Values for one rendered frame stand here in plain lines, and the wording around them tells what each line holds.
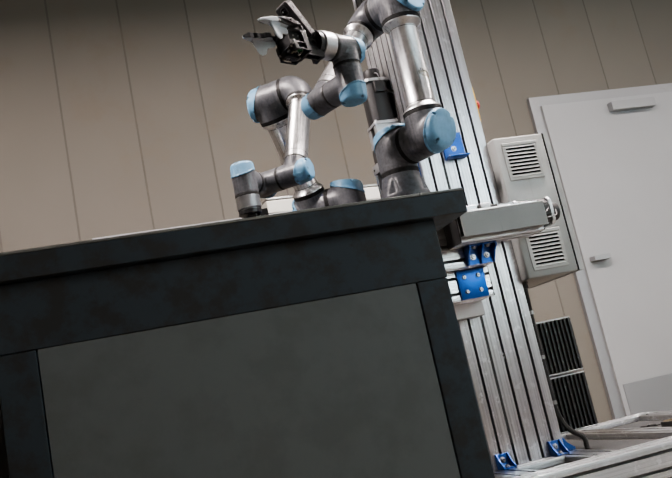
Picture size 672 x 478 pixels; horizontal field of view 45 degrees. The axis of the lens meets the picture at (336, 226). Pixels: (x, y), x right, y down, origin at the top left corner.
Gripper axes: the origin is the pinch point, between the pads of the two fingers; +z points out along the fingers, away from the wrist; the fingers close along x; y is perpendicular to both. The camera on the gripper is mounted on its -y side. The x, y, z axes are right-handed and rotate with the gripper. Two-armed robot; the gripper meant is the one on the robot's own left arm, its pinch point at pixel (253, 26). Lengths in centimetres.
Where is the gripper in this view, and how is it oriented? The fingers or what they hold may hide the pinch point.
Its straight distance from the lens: 208.2
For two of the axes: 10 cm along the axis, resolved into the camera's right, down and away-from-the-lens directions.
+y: 2.9, 9.1, -2.9
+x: -6.1, 4.1, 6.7
